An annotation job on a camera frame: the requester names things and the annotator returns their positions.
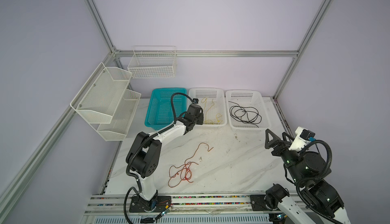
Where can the aluminium frame back bar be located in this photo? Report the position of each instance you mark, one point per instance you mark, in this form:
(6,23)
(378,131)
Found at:
(215,53)

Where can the white plastic basket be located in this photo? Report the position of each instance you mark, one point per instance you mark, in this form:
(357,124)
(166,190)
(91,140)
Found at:
(246,110)
(212,100)

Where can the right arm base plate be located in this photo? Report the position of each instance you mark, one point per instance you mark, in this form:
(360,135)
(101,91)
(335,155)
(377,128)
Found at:
(266,202)

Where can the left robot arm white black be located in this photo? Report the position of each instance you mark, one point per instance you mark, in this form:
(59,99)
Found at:
(143,157)

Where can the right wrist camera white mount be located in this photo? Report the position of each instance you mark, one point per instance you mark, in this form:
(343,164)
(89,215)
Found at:
(303,137)

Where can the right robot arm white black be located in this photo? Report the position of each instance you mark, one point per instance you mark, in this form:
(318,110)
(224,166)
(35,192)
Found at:
(307,162)

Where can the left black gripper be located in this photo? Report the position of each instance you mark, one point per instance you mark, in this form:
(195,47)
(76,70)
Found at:
(200,121)

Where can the right white plastic basket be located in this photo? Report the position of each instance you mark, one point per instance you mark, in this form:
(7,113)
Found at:
(246,110)

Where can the lower white mesh shelf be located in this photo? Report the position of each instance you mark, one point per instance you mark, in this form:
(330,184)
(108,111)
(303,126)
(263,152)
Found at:
(122,119)

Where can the upper white mesh shelf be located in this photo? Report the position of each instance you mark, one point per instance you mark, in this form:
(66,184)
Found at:
(99,98)

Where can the middle white plastic basket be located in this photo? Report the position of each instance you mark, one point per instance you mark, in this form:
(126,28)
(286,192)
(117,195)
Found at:
(212,100)

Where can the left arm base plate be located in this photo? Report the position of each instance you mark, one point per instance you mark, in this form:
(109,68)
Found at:
(156,204)

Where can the white wire wall basket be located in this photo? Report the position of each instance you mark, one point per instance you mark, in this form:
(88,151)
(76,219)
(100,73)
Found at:
(153,62)

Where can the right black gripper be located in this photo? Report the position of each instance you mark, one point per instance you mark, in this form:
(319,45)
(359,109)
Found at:
(273,139)

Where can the teal plastic basket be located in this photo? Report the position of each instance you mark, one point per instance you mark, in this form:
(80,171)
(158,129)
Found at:
(159,112)

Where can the white mesh shelf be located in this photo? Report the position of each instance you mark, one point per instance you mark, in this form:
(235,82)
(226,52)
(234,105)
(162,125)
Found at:
(122,119)
(99,98)

